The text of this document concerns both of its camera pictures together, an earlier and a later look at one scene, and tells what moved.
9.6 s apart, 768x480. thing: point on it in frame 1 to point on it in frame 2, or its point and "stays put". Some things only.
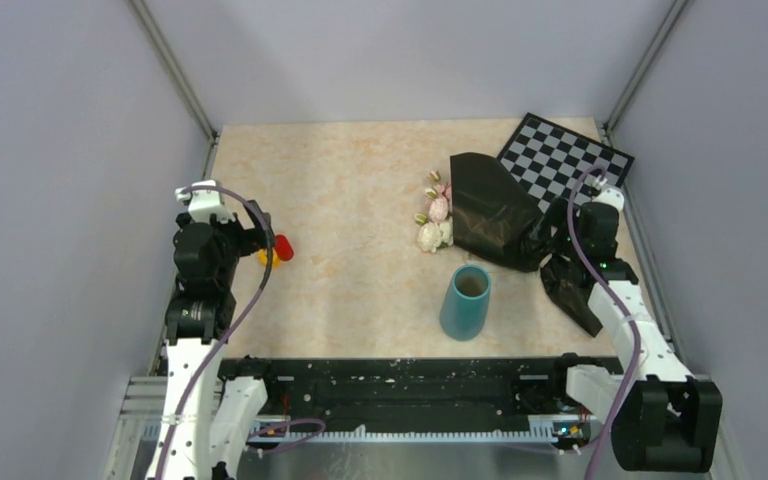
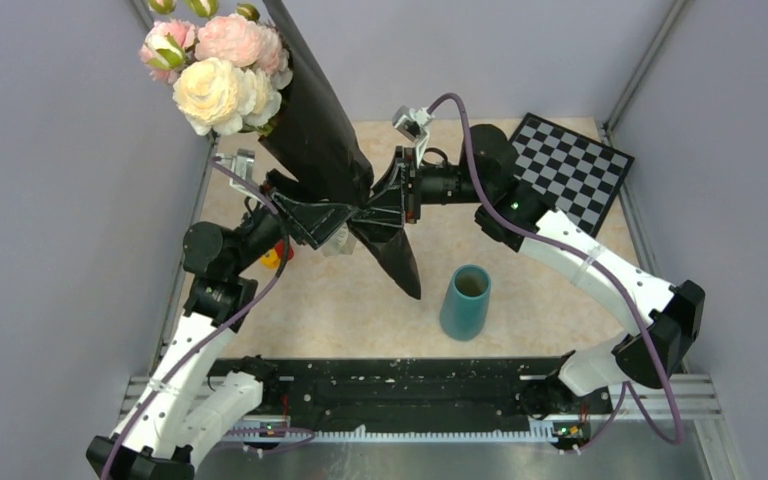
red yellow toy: [282, 251] stays put
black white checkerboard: [546, 157] stays put
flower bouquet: [487, 212] to [230, 72]
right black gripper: [559, 210] to [390, 193]
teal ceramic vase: [465, 300] stays put
